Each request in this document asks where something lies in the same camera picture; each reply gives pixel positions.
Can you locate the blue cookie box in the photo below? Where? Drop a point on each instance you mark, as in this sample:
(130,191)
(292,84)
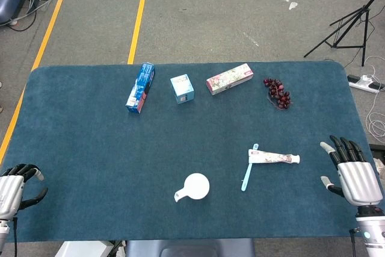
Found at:
(141,88)

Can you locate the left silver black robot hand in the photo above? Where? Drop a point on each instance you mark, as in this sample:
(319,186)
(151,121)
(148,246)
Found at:
(9,190)

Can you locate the light blue toothbrush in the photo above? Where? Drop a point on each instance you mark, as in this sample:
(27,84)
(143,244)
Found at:
(247,175)

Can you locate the red grape bunch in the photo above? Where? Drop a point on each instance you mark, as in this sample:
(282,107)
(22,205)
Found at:
(278,93)

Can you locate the small light blue carton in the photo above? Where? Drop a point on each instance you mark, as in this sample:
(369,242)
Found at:
(182,88)

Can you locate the floral toothpaste carton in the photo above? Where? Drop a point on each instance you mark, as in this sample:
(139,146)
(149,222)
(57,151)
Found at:
(228,79)

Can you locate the black tripod stand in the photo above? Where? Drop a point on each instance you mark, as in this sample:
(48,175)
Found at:
(365,13)

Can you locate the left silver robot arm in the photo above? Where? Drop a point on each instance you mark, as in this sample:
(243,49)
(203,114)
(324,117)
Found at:
(3,233)

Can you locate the white power strip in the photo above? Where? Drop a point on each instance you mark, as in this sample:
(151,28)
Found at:
(361,84)

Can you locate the floral toothpaste tube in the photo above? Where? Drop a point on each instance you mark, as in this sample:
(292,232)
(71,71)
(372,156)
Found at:
(270,157)

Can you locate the white robot base panel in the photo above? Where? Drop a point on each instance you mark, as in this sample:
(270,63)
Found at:
(84,249)

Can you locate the blue table cloth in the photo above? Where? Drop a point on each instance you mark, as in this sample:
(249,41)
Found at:
(105,154)

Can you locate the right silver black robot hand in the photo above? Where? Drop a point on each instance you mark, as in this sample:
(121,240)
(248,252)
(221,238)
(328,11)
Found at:
(359,183)

